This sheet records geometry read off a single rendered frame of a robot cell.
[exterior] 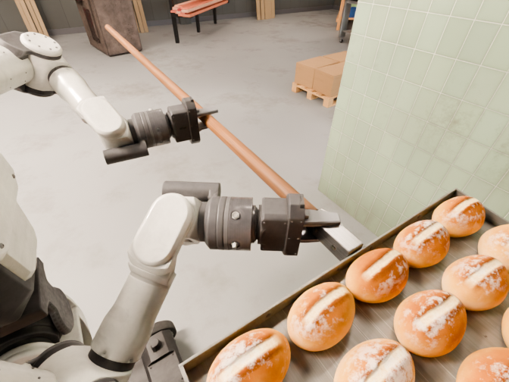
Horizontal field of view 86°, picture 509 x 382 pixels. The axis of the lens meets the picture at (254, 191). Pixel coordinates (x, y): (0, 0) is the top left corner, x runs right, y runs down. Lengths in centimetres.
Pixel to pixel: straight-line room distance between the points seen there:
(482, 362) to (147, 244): 41
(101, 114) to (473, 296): 73
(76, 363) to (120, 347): 5
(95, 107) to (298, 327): 61
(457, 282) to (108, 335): 47
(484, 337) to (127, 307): 47
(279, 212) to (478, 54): 130
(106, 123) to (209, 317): 128
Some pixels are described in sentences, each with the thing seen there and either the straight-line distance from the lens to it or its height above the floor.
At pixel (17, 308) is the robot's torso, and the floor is 114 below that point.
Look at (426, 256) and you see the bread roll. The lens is 47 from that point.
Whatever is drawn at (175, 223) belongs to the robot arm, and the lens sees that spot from 41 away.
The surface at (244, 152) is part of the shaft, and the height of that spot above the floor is 123.
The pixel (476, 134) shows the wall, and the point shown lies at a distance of 163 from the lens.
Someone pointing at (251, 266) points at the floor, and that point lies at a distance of 186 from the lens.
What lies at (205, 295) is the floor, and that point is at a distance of 178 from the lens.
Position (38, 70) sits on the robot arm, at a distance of 86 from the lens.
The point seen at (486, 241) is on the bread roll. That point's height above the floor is 123.
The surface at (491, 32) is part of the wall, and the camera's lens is 156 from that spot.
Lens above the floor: 155
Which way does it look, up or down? 41 degrees down
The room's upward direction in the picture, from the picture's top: 1 degrees clockwise
